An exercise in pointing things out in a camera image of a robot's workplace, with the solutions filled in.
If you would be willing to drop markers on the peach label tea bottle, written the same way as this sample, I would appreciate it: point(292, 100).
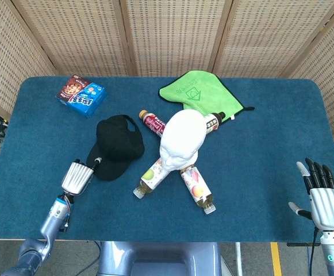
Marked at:
point(197, 189)

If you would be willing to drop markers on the dark tea bottle brown label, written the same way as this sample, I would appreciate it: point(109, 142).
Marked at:
point(212, 122)

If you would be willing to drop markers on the white table leg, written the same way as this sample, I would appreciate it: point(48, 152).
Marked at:
point(238, 258)

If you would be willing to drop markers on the black bracket under table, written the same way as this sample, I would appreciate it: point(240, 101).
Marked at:
point(301, 244)

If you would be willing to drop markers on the black baseball cap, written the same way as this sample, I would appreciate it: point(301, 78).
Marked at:
point(118, 143)

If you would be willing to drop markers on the blue felt table cover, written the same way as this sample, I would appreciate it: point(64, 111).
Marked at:
point(126, 221)

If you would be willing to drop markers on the woven bamboo folding screen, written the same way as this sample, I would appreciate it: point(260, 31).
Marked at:
point(172, 34)

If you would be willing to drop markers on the green microfiber cloth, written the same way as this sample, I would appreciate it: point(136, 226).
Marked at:
point(201, 92)

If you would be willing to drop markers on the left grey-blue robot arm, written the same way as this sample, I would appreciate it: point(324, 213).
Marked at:
point(50, 224)

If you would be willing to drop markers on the grey-blue robot torso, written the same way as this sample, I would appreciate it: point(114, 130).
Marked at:
point(161, 258)

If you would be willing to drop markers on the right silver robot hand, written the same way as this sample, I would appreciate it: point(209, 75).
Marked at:
point(327, 205)

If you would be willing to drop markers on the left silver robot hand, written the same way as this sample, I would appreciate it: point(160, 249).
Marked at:
point(76, 178)

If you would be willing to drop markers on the white foam mannequin head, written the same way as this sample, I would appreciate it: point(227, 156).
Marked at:
point(182, 138)

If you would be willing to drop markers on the green apple label tea bottle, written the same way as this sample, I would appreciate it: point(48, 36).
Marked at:
point(151, 179)

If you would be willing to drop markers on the red label drink bottle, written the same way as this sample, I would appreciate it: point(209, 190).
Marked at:
point(153, 123)

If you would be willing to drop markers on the blue cookie box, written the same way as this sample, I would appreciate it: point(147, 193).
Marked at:
point(82, 96)

